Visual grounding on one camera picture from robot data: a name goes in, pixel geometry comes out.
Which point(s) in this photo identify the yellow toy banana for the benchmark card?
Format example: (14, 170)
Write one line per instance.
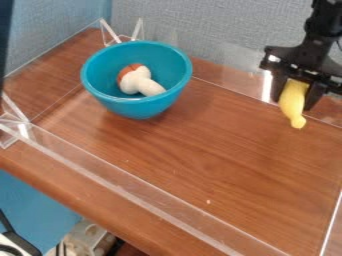
(292, 102)

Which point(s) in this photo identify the clear acrylic barrier wall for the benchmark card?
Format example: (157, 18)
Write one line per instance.
(215, 179)

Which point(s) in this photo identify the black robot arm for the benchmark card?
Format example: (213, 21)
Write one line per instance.
(325, 21)

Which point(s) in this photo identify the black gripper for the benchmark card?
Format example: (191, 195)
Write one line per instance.
(306, 63)

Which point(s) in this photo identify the white brown toy mushroom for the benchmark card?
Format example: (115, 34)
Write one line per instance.
(134, 80)

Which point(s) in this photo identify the grey metal bracket under table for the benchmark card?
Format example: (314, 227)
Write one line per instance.
(87, 240)

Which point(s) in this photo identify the blue plastic bowl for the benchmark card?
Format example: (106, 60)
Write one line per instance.
(171, 70)

